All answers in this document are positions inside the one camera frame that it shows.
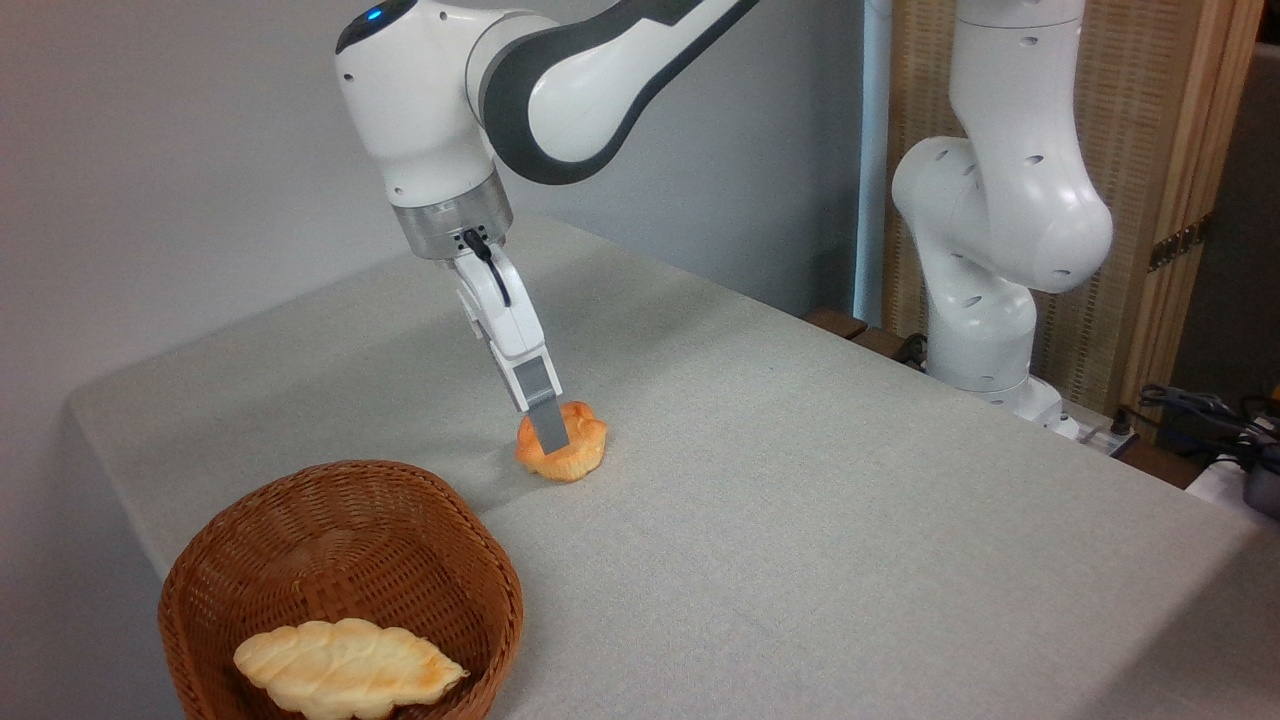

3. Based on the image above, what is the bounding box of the round orange bread roll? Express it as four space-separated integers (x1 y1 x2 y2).
515 401 609 483

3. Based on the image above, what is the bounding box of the white vertical pole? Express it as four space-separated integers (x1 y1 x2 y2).
852 0 893 326

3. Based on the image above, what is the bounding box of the grey tablecloth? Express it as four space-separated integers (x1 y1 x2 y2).
65 215 1280 720

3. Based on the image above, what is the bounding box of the brown woven wicker basket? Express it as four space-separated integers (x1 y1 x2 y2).
158 460 525 720

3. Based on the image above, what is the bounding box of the long pale braided bread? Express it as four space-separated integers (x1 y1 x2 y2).
233 618 470 720

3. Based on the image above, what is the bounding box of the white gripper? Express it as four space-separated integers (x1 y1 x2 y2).
455 246 571 453

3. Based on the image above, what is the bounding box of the dark metal screen hinge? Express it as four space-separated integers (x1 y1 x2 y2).
1148 215 1213 273

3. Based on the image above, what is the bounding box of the brown wooden table edge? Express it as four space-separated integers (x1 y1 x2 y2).
800 308 929 373

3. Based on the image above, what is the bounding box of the black cable bundle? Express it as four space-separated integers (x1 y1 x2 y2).
1138 383 1280 471

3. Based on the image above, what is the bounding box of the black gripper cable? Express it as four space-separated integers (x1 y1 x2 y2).
462 228 513 308

